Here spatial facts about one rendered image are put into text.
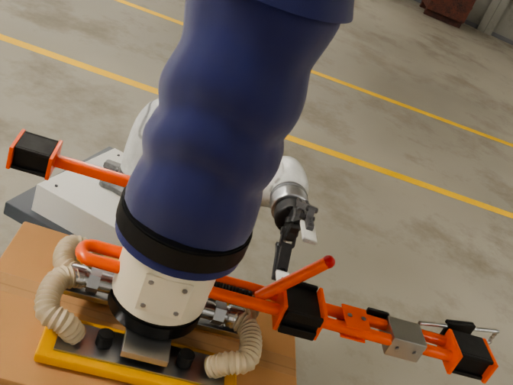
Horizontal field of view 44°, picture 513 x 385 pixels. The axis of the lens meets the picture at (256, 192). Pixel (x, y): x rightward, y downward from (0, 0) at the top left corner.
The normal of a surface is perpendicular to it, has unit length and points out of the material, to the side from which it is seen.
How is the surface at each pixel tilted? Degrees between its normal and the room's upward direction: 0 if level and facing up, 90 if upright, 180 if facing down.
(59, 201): 90
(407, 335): 0
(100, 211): 4
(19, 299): 0
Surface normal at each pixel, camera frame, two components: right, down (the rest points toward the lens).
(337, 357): 0.35, -0.81
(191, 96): -0.57, 0.53
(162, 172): -0.60, -0.09
